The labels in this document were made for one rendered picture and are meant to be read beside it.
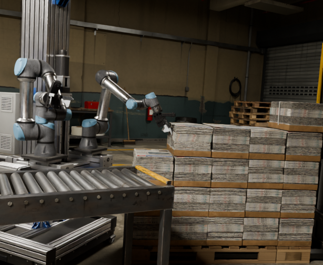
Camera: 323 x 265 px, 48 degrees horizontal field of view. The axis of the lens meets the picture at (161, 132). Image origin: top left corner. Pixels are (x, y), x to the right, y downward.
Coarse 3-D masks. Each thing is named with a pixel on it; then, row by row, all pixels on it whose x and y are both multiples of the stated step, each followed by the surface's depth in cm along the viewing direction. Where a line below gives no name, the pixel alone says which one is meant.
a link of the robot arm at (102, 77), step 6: (102, 72) 284; (96, 78) 284; (102, 78) 280; (108, 78) 282; (102, 84) 281; (108, 84) 278; (114, 84) 278; (114, 90) 276; (120, 90) 275; (120, 96) 274; (126, 96) 272; (126, 102) 270; (132, 102) 267; (138, 102) 273; (132, 108) 268; (138, 108) 275
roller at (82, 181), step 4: (72, 172) 211; (76, 172) 209; (72, 176) 208; (76, 176) 202; (80, 176) 200; (76, 180) 199; (80, 180) 194; (84, 180) 191; (80, 184) 191; (84, 184) 187; (88, 184) 184; (84, 188) 184; (88, 188) 179; (92, 188) 177; (96, 188) 177
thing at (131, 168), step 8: (80, 168) 221; (88, 168) 222; (96, 168) 224; (104, 168) 225; (112, 168) 227; (120, 168) 229; (128, 168) 231; (8, 176) 199; (24, 184) 203; (0, 192) 198
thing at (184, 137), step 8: (176, 128) 267; (184, 128) 268; (192, 128) 268; (200, 128) 269; (208, 128) 270; (176, 136) 268; (184, 136) 269; (192, 136) 270; (200, 136) 270; (208, 136) 271; (176, 144) 269; (184, 144) 270; (192, 144) 271; (200, 144) 271; (208, 144) 272
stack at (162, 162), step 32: (160, 160) 267; (192, 160) 270; (224, 160) 274; (256, 160) 277; (192, 192) 272; (224, 192) 276; (256, 192) 280; (192, 224) 276; (224, 224) 279; (256, 224) 282
